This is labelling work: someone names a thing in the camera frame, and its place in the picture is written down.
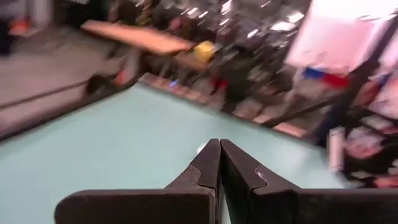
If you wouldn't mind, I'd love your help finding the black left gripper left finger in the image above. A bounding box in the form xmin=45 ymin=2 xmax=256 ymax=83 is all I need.
xmin=54 ymin=138 xmax=223 ymax=224

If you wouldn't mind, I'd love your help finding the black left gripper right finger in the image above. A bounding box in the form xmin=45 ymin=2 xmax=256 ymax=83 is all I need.
xmin=220 ymin=138 xmax=398 ymax=224

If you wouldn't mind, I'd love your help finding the green table mat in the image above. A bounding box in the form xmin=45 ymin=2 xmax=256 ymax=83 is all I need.
xmin=0 ymin=82 xmax=346 ymax=224

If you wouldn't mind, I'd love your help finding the blue red banner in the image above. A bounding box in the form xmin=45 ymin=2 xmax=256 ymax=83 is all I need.
xmin=302 ymin=66 xmax=351 ymax=90

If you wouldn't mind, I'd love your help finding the small orange object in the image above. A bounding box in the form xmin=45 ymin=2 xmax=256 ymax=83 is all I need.
xmin=113 ymin=68 xmax=131 ymax=87

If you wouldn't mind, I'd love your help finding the yellow box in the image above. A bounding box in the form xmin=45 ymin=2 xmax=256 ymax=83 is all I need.
xmin=193 ymin=39 xmax=218 ymax=63

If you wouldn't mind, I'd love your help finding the wooden table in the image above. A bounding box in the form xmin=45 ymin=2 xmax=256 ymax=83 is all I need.
xmin=80 ymin=19 xmax=194 ymax=56

